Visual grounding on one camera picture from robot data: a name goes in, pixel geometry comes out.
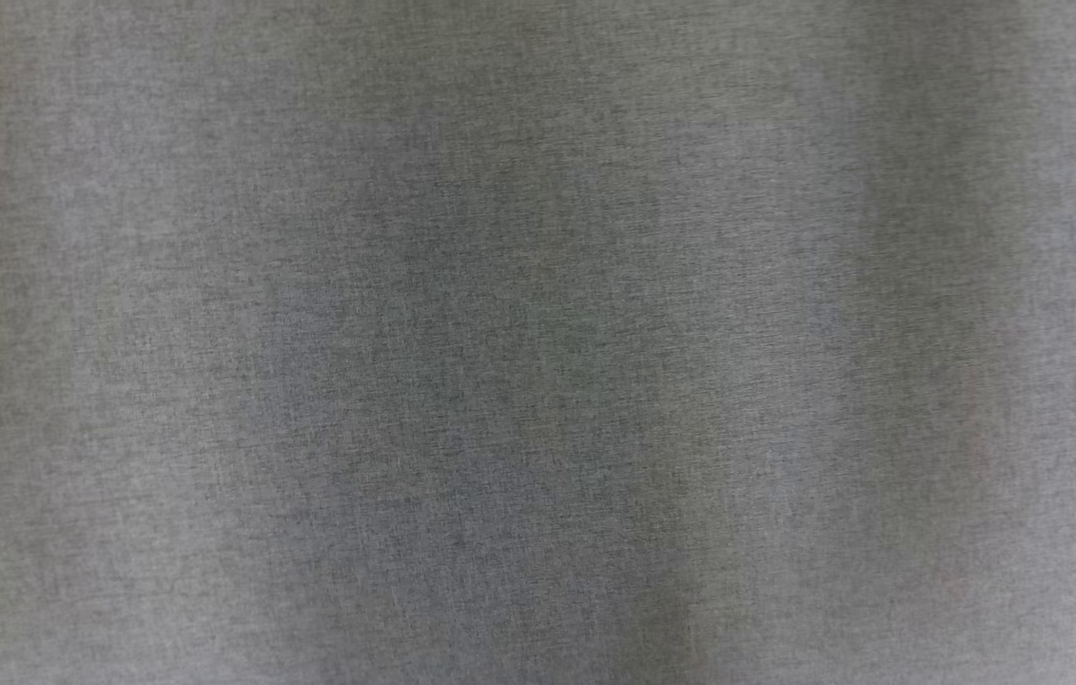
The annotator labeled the grey fabric sofa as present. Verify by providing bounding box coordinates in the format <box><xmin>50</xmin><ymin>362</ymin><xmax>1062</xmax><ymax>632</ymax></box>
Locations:
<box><xmin>0</xmin><ymin>0</ymin><xmax>1076</xmax><ymax>685</ymax></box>

